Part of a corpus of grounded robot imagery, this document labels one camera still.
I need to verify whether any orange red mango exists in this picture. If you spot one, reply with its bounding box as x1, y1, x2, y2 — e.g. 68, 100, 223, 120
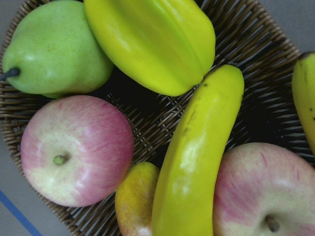
115, 162, 159, 236

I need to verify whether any red apple upper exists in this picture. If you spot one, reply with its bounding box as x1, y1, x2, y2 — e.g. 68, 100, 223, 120
20, 95, 134, 207

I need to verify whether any yellow starfruit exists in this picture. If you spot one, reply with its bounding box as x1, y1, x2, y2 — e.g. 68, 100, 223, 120
84, 0, 216, 96

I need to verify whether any yellow banana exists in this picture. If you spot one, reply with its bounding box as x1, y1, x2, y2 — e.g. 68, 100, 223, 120
152, 64, 244, 236

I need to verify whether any yellow banana basket edge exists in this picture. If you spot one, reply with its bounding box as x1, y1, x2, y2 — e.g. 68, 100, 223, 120
292, 52, 315, 153

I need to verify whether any red apple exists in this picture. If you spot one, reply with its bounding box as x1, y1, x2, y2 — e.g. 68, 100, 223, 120
213, 143, 315, 236
20, 95, 134, 207

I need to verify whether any woven brown fruit basket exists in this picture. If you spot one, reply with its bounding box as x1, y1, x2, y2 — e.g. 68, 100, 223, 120
0, 0, 315, 236

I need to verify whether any green apple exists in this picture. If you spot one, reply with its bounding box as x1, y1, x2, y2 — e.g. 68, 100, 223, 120
1, 0, 114, 98

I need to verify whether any red apple lower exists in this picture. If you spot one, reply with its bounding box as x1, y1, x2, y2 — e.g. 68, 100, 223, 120
213, 143, 315, 236

